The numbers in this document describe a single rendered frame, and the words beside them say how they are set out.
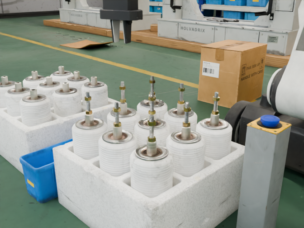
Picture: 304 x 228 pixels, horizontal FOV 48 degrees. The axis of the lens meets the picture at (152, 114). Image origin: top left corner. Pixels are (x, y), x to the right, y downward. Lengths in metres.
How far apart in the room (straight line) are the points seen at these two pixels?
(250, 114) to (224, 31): 1.99
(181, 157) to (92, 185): 0.23
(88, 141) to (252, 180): 0.41
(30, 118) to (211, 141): 0.59
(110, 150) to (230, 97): 1.08
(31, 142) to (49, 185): 0.16
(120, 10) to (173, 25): 2.65
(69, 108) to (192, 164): 0.54
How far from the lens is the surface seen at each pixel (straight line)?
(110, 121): 0.97
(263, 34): 2.94
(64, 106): 1.20
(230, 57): 1.75
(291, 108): 0.99
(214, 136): 0.89
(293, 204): 1.11
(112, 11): 0.92
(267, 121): 0.77
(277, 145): 0.77
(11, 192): 1.16
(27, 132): 1.12
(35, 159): 1.12
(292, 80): 0.98
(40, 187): 1.05
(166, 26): 3.61
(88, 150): 0.91
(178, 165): 0.83
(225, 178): 0.90
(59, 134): 1.17
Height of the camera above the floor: 0.60
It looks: 21 degrees down
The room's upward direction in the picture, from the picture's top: straight up
